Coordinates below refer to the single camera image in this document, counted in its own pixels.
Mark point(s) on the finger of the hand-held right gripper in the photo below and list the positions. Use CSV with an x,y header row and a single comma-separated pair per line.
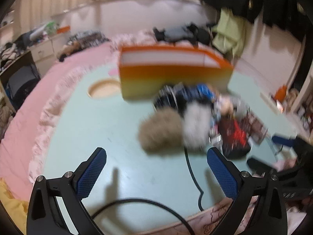
x,y
259,165

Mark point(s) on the dark chair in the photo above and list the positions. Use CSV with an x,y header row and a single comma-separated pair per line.
x,y
22,82

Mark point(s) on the light green garment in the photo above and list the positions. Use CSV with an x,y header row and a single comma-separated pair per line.
x,y
227,34

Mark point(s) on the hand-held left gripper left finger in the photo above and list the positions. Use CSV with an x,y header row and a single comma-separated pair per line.
x,y
90,173

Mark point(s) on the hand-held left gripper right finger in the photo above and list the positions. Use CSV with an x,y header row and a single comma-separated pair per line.
x,y
222,173

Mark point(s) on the grey rolled mat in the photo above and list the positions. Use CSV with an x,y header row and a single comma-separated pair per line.
x,y
39,33

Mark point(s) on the dark clothes pile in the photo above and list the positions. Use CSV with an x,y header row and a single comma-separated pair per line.
x,y
176,33

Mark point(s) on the small brown box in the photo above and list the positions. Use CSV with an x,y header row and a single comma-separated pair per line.
x,y
256,127

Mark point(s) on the beige fluffy pompom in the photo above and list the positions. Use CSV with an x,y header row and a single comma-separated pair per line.
x,y
159,132

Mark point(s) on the white padded headboard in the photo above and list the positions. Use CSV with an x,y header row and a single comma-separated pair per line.
x,y
127,17

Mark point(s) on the yellow cloth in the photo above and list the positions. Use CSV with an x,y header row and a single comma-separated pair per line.
x,y
12,205

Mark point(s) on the green lidded container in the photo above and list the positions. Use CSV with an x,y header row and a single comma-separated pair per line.
x,y
51,27

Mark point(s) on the white fluffy pompom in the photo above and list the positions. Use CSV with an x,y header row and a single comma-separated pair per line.
x,y
196,124

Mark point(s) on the white drawer cabinet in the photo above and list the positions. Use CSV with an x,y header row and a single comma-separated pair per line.
x,y
42,51

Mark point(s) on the orange bottle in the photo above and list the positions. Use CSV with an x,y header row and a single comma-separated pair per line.
x,y
280,93

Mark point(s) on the plush toy with blue shirt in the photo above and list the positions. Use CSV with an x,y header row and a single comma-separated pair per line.
x,y
204,91

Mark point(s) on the pink floral blanket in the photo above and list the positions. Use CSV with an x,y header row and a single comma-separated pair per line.
x,y
52,112

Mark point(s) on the black lace garment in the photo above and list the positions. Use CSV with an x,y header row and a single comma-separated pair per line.
x,y
168,98

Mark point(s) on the red and black pouch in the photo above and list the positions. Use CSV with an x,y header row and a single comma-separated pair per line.
x,y
234,137

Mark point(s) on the patterned clothes pile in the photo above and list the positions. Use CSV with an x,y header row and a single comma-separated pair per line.
x,y
85,39

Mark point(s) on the clothes heap on desk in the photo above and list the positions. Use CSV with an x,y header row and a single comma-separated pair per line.
x,y
22,40

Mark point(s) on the clear plastic bag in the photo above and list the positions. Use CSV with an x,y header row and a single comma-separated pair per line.
x,y
240,106

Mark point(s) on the beige cloth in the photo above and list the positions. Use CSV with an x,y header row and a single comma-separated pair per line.
x,y
293,96

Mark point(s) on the orange cardboard box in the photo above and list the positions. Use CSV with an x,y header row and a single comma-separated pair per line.
x,y
171,78

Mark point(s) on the small orange box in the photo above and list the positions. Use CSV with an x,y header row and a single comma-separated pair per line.
x,y
64,29

